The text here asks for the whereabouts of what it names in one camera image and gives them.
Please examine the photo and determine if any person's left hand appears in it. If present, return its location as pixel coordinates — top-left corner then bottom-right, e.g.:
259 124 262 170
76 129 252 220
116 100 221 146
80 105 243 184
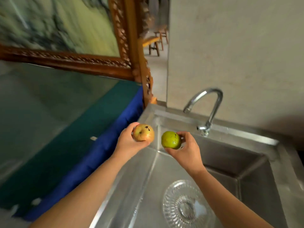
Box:
111 122 155 162

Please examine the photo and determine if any person's right hand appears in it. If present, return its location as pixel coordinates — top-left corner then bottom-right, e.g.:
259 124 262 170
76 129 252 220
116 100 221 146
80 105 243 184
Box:
164 131 207 177

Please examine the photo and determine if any yellow-red apple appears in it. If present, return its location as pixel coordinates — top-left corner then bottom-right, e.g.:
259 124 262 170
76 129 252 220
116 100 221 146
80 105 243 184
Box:
132 124 155 142

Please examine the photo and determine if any green apple fruit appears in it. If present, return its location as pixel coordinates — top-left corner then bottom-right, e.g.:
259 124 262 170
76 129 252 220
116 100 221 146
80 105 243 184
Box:
161 131 182 150

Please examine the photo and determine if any clear cut glass plate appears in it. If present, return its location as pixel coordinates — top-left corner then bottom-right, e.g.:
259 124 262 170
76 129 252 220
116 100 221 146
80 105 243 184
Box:
162 180 217 228

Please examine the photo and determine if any curved chrome faucet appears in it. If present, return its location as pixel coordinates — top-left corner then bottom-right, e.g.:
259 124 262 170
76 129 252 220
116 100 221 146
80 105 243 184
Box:
183 87 224 137

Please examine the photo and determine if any person's left forearm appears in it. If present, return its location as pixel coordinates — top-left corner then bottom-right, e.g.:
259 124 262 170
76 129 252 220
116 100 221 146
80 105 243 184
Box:
28 153 133 228

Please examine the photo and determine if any person's right forearm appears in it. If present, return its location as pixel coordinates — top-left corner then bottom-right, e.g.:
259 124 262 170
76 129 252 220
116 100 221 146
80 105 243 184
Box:
190 167 274 228

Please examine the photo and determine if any green and blue tablecloth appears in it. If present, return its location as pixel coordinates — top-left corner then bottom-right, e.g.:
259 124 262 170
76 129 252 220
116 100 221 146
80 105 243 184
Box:
0 60 144 222

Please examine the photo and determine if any stainless steel sink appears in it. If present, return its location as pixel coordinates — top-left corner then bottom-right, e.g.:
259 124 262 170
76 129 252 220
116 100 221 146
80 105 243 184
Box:
89 103 304 228

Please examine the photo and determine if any yellow wooden bench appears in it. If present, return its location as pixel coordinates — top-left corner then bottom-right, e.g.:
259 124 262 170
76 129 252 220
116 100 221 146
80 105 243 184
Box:
142 36 161 57

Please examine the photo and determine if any carved wooden framed screen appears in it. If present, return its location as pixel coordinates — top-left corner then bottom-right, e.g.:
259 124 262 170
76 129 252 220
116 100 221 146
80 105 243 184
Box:
0 0 157 108

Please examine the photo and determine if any dark wooden stool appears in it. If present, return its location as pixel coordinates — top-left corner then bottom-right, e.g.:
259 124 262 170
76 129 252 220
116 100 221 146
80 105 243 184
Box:
154 25 169 51

